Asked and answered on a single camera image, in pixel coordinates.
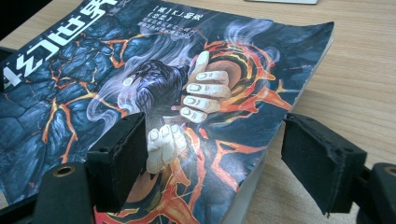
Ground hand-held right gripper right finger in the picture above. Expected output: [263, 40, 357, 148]
[280, 112, 369, 217]

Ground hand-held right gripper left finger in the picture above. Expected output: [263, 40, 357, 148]
[85, 111, 149, 215]

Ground dark lava cover magazine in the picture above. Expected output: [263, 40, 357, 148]
[0, 0, 336, 224]

